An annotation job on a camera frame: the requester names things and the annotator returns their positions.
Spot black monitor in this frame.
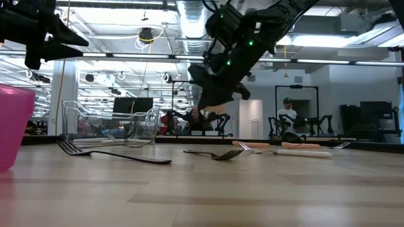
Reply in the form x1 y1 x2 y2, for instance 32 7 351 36
112 96 154 116

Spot black rig frame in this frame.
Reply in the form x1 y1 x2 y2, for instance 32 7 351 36
171 79 221 137
274 84 320 137

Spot black cable reel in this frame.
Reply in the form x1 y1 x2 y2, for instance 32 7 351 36
138 27 155 44

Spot red object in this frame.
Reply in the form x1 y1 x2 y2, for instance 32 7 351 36
160 113 174 135

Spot pink plastic bin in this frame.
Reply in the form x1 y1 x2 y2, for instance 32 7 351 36
0 83 37 173

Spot long light bar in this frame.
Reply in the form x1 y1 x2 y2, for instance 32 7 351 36
0 50 404 67

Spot white pillar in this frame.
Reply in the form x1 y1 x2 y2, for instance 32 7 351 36
47 61 79 136

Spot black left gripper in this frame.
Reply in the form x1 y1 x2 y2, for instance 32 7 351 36
25 0 90 71

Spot person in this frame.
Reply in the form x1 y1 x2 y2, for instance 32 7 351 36
186 107 208 132
276 96 302 135

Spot yellow power cable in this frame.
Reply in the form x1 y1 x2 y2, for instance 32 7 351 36
55 0 71 136
131 28 165 114

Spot black shelving unit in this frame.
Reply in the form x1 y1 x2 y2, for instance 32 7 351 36
339 100 402 141

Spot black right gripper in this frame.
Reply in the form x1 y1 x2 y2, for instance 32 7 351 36
189 4 278 111

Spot clear plastic bin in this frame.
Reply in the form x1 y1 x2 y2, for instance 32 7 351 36
62 100 160 148

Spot silver ventilation duct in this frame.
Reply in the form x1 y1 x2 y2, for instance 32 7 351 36
175 0 211 105

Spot white door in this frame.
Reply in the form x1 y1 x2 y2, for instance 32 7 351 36
238 98 264 140

